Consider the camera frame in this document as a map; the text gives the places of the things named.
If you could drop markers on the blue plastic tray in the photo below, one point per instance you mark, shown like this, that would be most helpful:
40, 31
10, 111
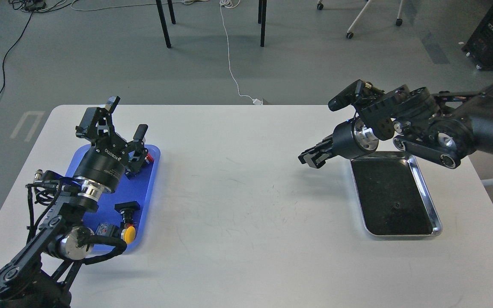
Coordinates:
138, 188

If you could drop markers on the black push button switch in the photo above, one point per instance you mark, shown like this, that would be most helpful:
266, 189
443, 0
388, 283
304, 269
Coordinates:
127, 210

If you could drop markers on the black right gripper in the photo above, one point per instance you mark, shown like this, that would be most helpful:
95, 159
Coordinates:
351, 139

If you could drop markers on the metal tray with black mat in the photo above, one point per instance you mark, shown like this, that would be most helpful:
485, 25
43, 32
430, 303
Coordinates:
393, 196

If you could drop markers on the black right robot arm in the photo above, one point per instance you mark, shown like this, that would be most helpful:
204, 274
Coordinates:
442, 128

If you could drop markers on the yellow push button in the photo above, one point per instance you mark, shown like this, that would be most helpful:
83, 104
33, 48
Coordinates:
128, 234

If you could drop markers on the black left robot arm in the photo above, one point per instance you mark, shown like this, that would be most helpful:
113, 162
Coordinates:
58, 243

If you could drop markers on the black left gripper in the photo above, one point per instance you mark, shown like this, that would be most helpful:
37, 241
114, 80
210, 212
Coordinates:
100, 170

